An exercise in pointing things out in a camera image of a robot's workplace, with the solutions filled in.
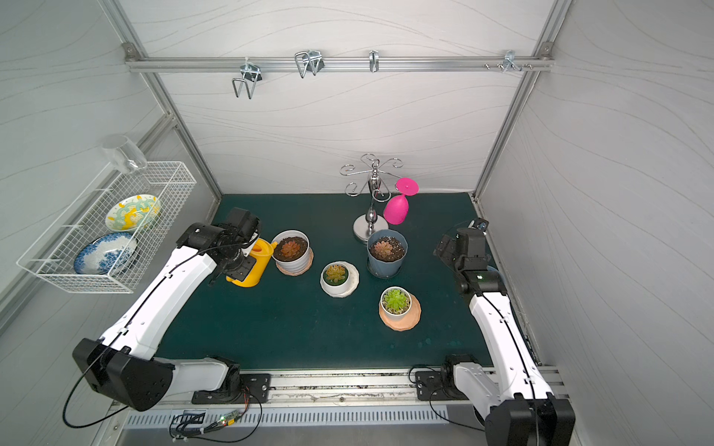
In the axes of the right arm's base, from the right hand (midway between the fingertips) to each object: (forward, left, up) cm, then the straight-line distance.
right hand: (461, 244), depth 79 cm
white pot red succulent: (+2, +52, -10) cm, 53 cm away
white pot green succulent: (-14, +19, -10) cm, 26 cm away
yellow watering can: (-6, +57, +2) cm, 57 cm away
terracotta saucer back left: (-1, +52, -19) cm, 55 cm away
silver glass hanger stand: (+20, +25, +4) cm, 32 cm away
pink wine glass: (+18, +18, -4) cm, 26 cm away
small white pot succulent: (-5, +36, -14) cm, 39 cm away
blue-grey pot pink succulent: (+4, +21, -10) cm, 24 cm away
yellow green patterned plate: (-3, +88, +14) cm, 89 cm away
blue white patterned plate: (-16, +86, +14) cm, 89 cm away
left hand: (-10, +64, +1) cm, 64 cm away
